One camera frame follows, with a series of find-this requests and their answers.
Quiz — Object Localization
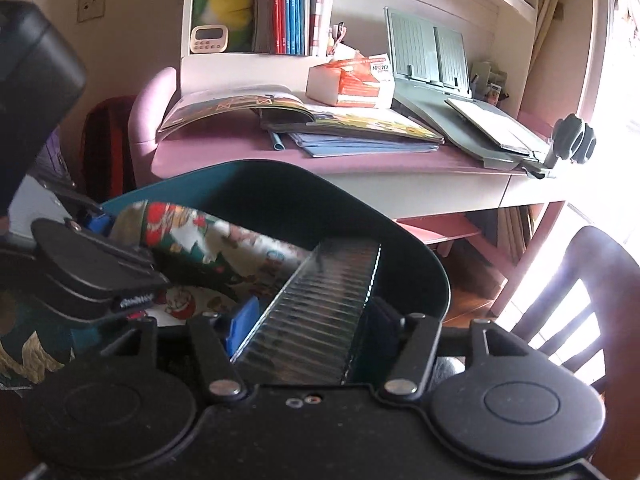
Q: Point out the grey clamp knob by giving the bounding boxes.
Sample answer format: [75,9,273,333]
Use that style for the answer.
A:
[551,114,598,165]

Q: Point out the white digital timer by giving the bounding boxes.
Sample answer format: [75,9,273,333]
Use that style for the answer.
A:
[189,25,231,55]

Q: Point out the white desk hutch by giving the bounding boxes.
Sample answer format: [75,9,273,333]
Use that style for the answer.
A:
[179,0,606,126]

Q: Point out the pink desk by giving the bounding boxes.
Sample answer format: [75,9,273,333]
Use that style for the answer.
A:
[127,66,591,311]

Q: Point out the orange white tissue box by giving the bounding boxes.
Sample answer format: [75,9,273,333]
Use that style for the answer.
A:
[306,52,396,109]

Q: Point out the festive printed wrapper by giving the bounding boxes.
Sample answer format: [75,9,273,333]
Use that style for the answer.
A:
[109,200,313,322]

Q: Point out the clear ribbed plastic tray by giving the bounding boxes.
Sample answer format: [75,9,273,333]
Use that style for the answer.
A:
[231,238,385,386]

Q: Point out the grey desk organizer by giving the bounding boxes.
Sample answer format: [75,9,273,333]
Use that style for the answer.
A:
[470,60,508,103]

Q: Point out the beige wall socket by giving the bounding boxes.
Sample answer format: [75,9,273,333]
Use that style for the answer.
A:
[76,0,107,24]

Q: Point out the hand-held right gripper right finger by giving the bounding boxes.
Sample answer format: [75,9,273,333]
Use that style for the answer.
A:
[372,297,531,402]

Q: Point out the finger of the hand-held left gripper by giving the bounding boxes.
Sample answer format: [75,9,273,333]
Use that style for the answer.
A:
[80,206,118,241]

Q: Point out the blue notebooks stack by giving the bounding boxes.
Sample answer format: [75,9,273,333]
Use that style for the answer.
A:
[289,130,441,158]

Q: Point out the teal white zigzag quilt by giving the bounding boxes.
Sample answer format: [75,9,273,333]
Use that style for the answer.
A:
[0,295,76,391]

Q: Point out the row of upright books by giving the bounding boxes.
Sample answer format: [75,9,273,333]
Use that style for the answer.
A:
[240,0,336,57]

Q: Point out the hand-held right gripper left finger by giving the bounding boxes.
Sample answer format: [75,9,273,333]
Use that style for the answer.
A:
[100,296,261,405]

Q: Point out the brown upright folders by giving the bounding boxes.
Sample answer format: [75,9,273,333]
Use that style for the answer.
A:
[497,205,533,266]

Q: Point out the grey flat tablet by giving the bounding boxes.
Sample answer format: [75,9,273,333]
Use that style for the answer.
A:
[445,97,536,156]

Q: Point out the yellow green plush toy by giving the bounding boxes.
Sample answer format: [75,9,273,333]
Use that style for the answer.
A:
[194,0,253,53]

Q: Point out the red black backpack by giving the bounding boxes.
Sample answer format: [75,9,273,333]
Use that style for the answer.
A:
[81,97,138,203]

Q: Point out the open picture book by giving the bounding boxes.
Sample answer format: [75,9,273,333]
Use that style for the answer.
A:
[156,85,445,145]

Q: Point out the dark green trash bin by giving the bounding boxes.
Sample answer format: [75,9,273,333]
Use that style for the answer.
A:
[100,159,452,341]

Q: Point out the grey green book stand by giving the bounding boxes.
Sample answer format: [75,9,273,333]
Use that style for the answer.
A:
[384,7,556,178]

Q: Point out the purple grey backpack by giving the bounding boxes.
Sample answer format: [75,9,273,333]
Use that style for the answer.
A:
[40,127,71,186]

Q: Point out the dark wooden chair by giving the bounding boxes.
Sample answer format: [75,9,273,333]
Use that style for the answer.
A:
[510,225,640,461]

